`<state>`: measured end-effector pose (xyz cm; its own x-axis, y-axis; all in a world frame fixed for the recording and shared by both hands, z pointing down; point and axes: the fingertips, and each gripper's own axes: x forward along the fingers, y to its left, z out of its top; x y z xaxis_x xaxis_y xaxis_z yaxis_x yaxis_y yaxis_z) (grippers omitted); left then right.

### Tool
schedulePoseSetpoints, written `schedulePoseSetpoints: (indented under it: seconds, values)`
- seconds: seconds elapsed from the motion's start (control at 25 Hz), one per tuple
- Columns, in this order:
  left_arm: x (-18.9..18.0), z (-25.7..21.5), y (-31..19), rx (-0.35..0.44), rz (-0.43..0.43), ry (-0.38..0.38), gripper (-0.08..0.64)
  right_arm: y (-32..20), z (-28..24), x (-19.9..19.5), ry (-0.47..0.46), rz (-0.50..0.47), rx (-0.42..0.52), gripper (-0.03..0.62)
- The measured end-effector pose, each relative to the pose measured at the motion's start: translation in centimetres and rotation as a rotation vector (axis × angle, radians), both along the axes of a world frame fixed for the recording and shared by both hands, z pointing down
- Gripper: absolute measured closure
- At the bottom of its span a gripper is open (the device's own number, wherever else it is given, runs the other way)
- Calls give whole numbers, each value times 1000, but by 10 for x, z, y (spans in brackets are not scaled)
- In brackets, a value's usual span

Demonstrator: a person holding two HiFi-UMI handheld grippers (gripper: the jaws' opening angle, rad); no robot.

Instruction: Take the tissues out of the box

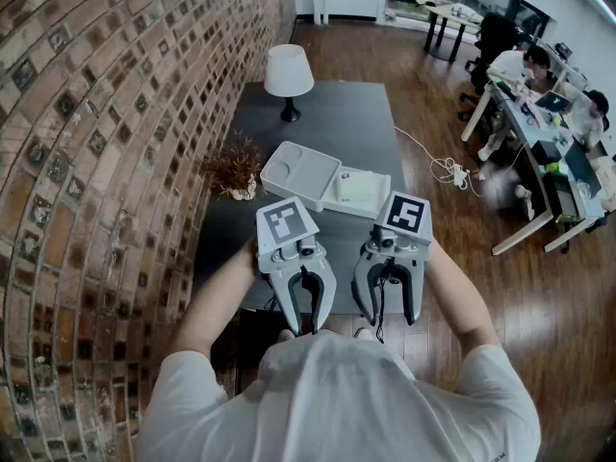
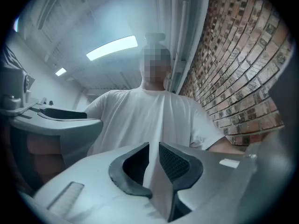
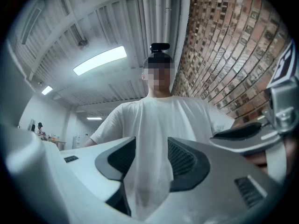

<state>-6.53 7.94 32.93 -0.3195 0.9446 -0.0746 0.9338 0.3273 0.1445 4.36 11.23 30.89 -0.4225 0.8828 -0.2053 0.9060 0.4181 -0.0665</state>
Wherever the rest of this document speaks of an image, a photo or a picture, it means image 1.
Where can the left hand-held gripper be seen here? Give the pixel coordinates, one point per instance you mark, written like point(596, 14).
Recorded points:
point(284, 222)

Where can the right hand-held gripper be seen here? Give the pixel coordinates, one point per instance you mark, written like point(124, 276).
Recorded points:
point(404, 214)

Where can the white packet with blue logo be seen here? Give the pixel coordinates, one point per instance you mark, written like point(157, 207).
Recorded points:
point(360, 188)

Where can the person's left forearm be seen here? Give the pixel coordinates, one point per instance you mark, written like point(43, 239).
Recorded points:
point(212, 301)

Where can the person's right forearm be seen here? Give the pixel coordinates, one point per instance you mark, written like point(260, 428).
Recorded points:
point(457, 296)

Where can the person's right shoe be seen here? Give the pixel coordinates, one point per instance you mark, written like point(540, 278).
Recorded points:
point(363, 333)

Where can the person in white shirt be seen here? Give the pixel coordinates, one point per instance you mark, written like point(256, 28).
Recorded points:
point(337, 402)

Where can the white storage box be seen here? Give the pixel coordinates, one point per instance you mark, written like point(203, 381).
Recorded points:
point(300, 171)

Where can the white power strip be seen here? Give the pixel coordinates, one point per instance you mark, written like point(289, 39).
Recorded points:
point(460, 176)

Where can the brown potted plant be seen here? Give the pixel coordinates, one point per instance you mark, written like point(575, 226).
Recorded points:
point(233, 166)

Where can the long white office desk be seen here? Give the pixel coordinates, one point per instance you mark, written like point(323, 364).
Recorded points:
point(522, 128)

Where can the white shade table lamp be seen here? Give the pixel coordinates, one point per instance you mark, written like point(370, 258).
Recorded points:
point(288, 72)

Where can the open laptop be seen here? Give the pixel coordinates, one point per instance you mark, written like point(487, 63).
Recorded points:
point(553, 101)

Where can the black office chair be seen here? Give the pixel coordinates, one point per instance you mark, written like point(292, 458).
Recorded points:
point(495, 41)

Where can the light table with black legs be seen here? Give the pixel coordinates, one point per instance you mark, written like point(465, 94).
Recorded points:
point(450, 15)

